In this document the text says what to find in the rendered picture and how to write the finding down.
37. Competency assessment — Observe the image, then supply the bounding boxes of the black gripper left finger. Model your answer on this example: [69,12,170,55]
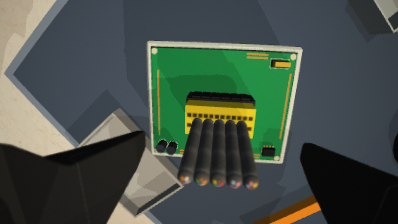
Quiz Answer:
[0,131,145,224]

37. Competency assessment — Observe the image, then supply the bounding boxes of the dark grey work mat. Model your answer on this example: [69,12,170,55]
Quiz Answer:
[4,0,398,224]

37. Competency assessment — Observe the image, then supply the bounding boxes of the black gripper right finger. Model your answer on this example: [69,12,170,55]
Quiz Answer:
[300,143,398,224]

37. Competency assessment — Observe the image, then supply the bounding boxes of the grey tray floor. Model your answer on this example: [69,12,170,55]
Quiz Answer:
[84,118,176,208]

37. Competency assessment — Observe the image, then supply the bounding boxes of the black cylindrical capacitors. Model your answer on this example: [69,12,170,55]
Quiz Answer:
[155,62,291,155]

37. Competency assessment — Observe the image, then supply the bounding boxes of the yellow power plug with grey cables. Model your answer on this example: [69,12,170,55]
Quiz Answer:
[177,100,259,190]

